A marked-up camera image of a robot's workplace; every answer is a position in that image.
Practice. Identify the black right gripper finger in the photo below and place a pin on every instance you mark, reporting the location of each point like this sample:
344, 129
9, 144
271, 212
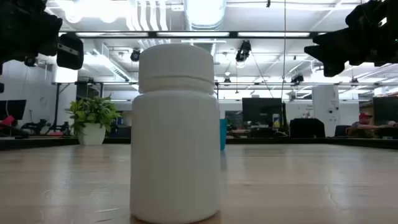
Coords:
329, 56
335, 37

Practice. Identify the teal plastic basket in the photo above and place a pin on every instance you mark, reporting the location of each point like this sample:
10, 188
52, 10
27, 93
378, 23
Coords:
223, 133

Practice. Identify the white pill bottle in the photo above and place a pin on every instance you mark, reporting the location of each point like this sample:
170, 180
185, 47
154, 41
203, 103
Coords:
175, 140

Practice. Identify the black background robot arm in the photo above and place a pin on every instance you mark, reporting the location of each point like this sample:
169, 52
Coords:
34, 126

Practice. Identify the black ceiling spotlight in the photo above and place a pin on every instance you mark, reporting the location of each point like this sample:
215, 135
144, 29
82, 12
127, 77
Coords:
243, 51
135, 55
297, 78

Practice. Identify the white pillar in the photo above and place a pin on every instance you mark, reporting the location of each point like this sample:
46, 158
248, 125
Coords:
326, 105

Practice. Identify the person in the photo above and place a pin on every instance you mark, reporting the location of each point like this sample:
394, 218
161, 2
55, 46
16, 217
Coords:
365, 116

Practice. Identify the black office chair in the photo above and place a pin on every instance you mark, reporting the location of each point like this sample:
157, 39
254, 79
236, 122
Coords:
307, 128

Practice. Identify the black metal rack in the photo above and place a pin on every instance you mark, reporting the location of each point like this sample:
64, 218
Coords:
57, 105

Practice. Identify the yellow and blue box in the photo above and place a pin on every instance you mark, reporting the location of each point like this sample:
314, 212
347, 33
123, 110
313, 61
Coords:
276, 121

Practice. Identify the red object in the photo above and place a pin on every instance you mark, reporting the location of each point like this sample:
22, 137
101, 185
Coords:
7, 120

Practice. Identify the green plant in white pot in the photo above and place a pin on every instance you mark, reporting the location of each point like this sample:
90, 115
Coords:
93, 116

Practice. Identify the black aluminium table frame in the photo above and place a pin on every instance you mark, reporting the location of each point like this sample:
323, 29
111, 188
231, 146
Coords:
37, 142

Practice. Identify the silver ventilation duct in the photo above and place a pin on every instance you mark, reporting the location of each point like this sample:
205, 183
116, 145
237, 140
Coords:
205, 15

